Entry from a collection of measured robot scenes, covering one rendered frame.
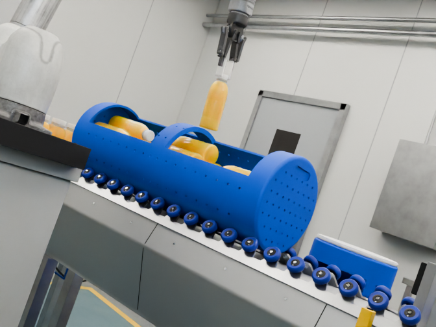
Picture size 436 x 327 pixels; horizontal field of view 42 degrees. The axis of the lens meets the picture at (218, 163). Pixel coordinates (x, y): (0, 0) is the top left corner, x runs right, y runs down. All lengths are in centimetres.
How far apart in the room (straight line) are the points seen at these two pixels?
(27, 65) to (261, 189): 69
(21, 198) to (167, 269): 45
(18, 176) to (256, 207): 61
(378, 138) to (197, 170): 399
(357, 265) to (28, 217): 98
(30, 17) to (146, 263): 80
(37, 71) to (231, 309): 79
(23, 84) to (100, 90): 540
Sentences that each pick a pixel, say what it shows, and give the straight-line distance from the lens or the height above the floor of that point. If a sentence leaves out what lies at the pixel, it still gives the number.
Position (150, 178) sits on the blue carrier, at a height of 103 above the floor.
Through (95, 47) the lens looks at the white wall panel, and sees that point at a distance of 688.
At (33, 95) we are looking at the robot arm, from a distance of 157.
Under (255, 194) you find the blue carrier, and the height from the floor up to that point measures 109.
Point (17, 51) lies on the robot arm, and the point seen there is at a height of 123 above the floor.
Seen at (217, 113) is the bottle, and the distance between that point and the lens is 205.
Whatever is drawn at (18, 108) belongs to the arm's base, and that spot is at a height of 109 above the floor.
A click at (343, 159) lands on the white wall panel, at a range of 564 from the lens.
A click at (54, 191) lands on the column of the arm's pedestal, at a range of 156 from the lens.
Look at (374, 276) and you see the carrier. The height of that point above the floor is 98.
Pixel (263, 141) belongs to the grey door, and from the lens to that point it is 629.
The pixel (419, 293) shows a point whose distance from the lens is 137.
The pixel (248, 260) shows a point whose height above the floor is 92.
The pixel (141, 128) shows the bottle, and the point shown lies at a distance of 203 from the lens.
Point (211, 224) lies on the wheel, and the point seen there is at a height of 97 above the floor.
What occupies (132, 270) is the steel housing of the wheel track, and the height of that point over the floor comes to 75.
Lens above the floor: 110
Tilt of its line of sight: 1 degrees up
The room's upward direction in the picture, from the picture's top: 20 degrees clockwise
